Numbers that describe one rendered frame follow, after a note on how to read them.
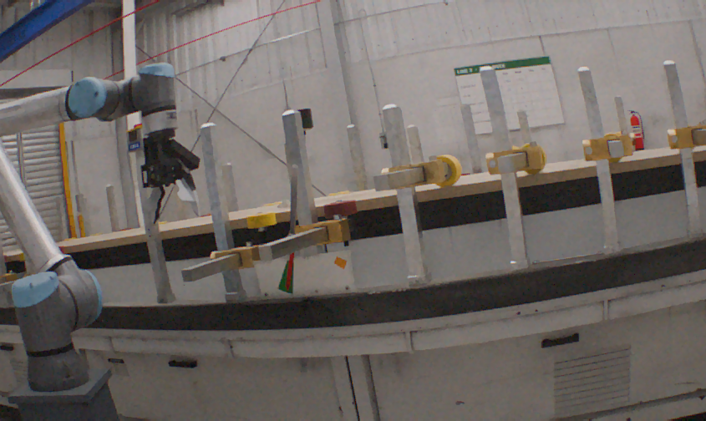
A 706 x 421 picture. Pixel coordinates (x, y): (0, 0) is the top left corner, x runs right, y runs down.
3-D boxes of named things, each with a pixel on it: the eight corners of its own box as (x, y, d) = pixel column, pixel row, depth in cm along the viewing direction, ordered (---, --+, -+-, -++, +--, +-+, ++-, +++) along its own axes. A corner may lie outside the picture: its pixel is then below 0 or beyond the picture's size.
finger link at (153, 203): (134, 220, 151) (144, 184, 148) (149, 216, 157) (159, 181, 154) (142, 226, 150) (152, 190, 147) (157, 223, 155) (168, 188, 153)
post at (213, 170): (239, 304, 182) (209, 122, 179) (229, 304, 183) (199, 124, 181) (246, 301, 185) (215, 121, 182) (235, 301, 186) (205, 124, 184)
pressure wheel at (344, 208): (355, 246, 177) (347, 199, 177) (325, 250, 180) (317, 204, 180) (367, 241, 185) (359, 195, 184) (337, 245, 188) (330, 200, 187)
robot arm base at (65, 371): (78, 391, 132) (66, 351, 131) (20, 392, 130) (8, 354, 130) (97, 371, 151) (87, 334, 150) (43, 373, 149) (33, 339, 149)
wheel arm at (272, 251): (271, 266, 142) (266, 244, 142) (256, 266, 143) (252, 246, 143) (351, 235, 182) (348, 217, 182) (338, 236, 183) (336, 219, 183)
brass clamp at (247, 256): (252, 268, 177) (248, 248, 177) (210, 271, 182) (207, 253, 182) (264, 264, 183) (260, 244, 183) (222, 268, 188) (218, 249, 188)
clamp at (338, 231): (342, 242, 168) (339, 220, 168) (291, 248, 173) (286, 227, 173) (352, 238, 173) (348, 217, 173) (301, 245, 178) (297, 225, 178)
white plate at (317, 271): (355, 292, 168) (347, 250, 168) (260, 300, 178) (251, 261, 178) (356, 291, 169) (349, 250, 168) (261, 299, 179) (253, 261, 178)
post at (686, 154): (702, 254, 135) (674, 59, 132) (691, 256, 136) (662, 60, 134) (700, 251, 138) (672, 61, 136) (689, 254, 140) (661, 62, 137)
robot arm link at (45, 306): (15, 351, 134) (-2, 282, 133) (46, 337, 151) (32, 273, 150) (54, 352, 131) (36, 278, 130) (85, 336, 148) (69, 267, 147)
